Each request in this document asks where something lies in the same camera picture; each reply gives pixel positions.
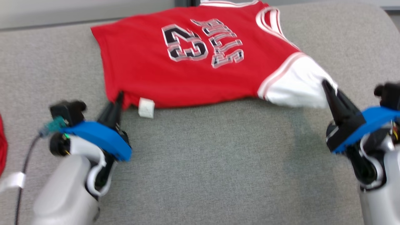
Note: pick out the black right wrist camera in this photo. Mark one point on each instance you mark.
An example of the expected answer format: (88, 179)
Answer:
(389, 93)

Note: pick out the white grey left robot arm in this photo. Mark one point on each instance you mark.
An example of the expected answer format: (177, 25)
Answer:
(65, 187)

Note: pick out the blue right camera mount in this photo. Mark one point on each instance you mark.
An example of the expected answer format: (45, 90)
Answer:
(372, 120)

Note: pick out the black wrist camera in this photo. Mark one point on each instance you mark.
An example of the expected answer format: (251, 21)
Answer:
(389, 93)
(67, 112)

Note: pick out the red shorts with white stripe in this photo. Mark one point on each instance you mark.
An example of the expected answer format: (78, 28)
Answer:
(2, 147)

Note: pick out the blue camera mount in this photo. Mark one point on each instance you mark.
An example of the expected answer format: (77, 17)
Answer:
(372, 120)
(100, 139)

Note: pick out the blue left camera mount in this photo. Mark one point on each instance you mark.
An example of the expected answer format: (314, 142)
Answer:
(100, 139)

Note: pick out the red basketball jersey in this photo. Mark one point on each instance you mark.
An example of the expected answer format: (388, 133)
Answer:
(156, 72)

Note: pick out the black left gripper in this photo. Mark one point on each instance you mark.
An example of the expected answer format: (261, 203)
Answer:
(122, 134)

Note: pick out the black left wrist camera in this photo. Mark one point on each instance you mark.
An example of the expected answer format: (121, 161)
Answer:
(67, 112)

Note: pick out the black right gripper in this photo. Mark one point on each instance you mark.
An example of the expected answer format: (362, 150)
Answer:
(342, 134)

